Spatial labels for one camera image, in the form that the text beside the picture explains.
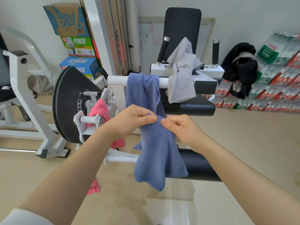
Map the person's right hand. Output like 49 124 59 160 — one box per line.
160 114 208 153

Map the person's left hand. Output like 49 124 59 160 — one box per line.
105 105 158 141

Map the blue microfibre towel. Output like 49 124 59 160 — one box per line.
125 72 189 192

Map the person's right forearm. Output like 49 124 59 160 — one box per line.
187 136 300 225

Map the person's left forearm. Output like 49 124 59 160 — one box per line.
17 125 118 225

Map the black seat pad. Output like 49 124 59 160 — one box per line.
161 94 216 117

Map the pink microfibre towel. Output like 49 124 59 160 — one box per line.
86 99 126 197

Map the grey microfibre towel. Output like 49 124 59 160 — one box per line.
166 37 205 104

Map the black leg roller pad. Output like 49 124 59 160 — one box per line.
165 148 223 183

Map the whiteboard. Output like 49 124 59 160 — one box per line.
138 16 215 75

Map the black round cover plate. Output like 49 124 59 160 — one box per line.
53 66 103 144

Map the black jacket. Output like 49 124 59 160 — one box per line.
221 42 258 99

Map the green and white cardboard box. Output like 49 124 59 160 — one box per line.
60 35 96 58

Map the black backrest pad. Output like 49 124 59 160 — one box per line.
163 7 202 62

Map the clear plastic bag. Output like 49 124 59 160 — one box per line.
27 68 62 96

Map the stack of bottled water packs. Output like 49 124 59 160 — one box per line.
203 33 300 113

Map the white gym machine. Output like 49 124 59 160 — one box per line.
0 28 71 159

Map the blue and tan cardboard box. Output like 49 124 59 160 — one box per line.
43 3 91 37

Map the white sleeve cuff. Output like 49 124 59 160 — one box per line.
0 208 55 225

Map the white leg extension machine frame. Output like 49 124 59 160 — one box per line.
74 63 225 165

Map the black grip handle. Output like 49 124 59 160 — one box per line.
157 36 170 65
212 38 220 68

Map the white cable machine tower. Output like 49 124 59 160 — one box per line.
80 0 141 80

